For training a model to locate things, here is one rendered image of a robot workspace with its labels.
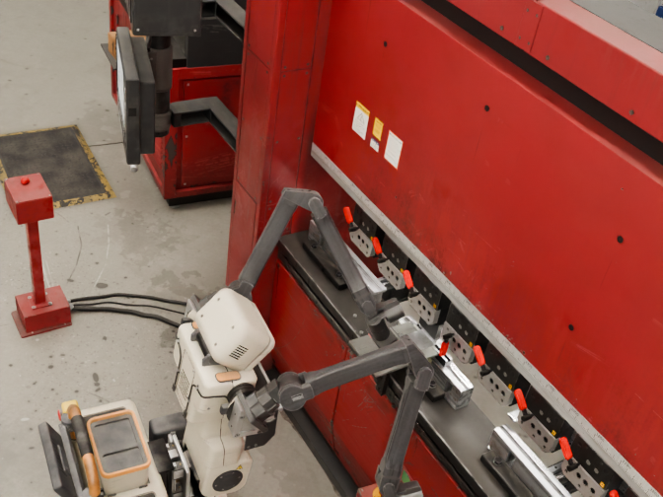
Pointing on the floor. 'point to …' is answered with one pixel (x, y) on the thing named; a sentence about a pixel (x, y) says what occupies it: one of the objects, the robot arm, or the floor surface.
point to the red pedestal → (34, 319)
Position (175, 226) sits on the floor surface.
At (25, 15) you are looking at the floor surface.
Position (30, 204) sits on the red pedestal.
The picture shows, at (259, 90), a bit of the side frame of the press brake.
